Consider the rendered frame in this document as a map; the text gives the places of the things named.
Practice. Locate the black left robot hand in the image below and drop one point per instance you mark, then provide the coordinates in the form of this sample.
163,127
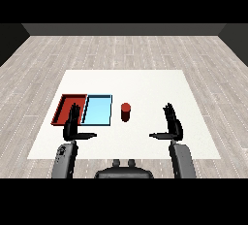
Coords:
71,128

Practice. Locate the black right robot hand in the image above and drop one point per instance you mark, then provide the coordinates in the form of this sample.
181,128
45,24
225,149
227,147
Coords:
175,127

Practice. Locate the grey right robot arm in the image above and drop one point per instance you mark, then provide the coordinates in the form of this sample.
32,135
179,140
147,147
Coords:
182,160

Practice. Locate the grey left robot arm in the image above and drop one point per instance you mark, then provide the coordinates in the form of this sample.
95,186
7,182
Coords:
65,160

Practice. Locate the red shallow open box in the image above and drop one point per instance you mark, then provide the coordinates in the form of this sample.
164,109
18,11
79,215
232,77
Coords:
64,109

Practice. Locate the light blue shallow open box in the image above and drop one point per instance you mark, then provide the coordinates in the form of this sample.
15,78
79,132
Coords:
98,110

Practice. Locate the small red can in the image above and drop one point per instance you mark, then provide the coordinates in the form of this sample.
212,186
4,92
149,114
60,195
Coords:
125,112

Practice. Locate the dark grey robot body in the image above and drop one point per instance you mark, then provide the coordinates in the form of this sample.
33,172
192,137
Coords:
124,171

